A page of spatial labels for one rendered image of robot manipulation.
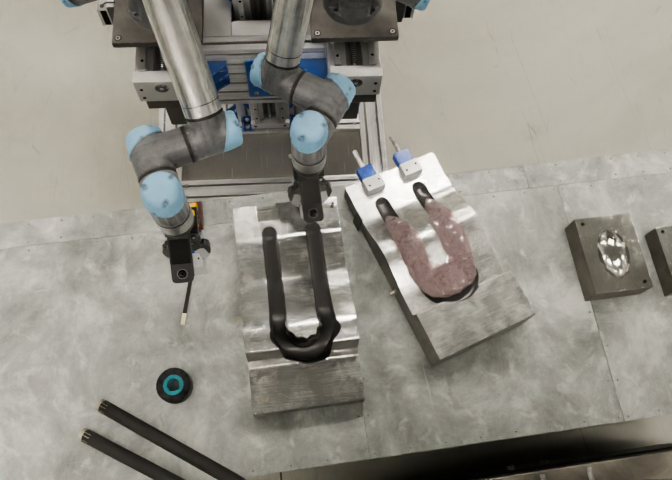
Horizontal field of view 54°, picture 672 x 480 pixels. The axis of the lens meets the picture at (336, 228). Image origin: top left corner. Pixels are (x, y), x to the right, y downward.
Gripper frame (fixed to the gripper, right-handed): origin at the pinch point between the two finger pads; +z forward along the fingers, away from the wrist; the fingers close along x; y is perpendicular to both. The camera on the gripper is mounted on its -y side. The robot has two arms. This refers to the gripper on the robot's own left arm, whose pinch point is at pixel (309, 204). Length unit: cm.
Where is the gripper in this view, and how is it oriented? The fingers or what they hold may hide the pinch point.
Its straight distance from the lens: 163.4
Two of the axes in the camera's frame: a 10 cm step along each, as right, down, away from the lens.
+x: -9.9, 1.2, -0.9
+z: -0.4, 3.6, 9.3
